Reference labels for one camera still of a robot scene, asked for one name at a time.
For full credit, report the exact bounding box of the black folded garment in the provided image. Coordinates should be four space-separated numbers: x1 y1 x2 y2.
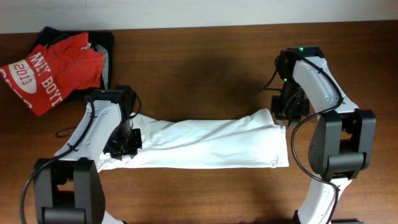
30 26 115 101

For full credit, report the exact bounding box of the grey folded garment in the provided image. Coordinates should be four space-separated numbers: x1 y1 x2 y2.
94 44 109 90

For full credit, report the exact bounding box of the red printed t-shirt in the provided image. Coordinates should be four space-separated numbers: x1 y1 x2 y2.
1 32 104 116

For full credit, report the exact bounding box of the white printed t-shirt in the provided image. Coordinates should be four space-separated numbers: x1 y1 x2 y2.
97 109 289 171

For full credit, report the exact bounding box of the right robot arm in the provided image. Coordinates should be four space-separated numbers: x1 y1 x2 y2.
271 47 376 224

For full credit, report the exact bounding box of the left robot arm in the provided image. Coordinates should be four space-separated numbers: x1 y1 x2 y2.
27 85 142 224

